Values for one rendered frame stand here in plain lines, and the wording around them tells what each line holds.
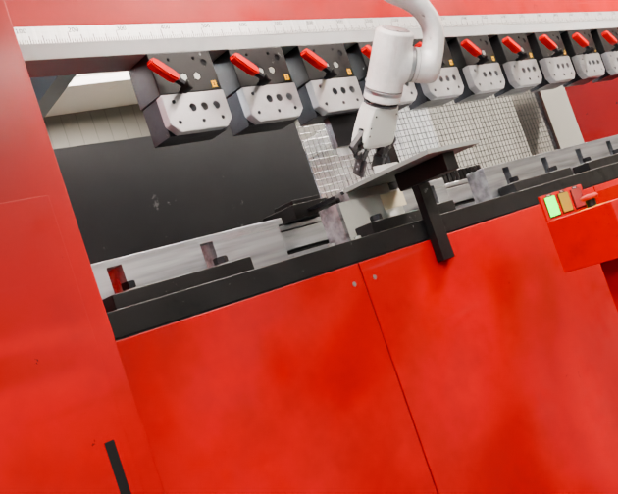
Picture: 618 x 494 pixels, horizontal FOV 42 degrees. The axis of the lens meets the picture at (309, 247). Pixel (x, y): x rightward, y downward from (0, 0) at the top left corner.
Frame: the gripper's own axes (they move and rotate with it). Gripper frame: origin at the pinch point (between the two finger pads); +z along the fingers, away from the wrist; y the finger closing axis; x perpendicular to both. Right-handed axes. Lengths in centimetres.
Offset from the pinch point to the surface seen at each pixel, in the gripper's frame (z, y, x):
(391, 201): 7.8, -5.0, 4.8
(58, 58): -23, 67, -20
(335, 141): -3.7, 3.8, -8.0
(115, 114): 282, -412, -772
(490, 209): 7.2, -24.2, 19.7
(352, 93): -13.6, -3.0, -11.4
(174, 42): -25, 41, -21
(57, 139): 303, -326, -764
